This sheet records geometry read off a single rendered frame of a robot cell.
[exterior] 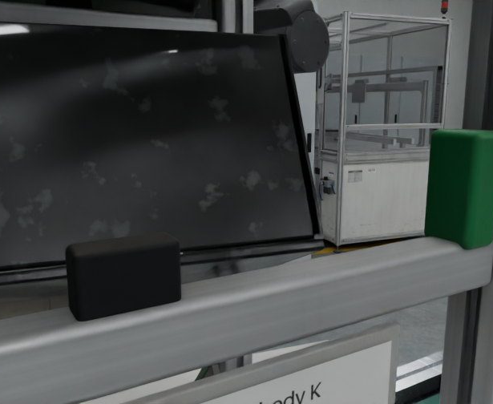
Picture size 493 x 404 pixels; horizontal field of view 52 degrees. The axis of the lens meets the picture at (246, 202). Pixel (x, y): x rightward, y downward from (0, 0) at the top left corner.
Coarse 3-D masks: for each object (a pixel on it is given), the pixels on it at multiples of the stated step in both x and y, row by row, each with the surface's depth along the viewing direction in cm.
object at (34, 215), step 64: (0, 64) 14; (64, 64) 14; (128, 64) 15; (192, 64) 16; (256, 64) 16; (0, 128) 13; (64, 128) 14; (128, 128) 14; (192, 128) 15; (256, 128) 16; (0, 192) 13; (64, 192) 14; (128, 192) 14; (192, 192) 15; (256, 192) 15; (0, 256) 13; (64, 256) 13; (192, 256) 14; (256, 256) 15
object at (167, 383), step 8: (312, 344) 104; (264, 352) 101; (272, 352) 101; (280, 352) 101; (288, 352) 101; (256, 360) 97; (200, 368) 94; (176, 376) 92; (184, 376) 92; (192, 376) 92; (152, 384) 89; (160, 384) 89; (168, 384) 89; (176, 384) 89; (120, 392) 87; (128, 392) 87; (136, 392) 87; (144, 392) 87; (152, 392) 87; (96, 400) 84; (104, 400) 84; (112, 400) 84; (120, 400) 84; (128, 400) 84
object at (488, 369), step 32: (224, 0) 27; (480, 0) 14; (480, 32) 14; (480, 64) 14; (480, 96) 14; (480, 128) 15; (480, 288) 16; (448, 320) 16; (480, 320) 15; (448, 352) 16; (480, 352) 15; (448, 384) 16; (480, 384) 15
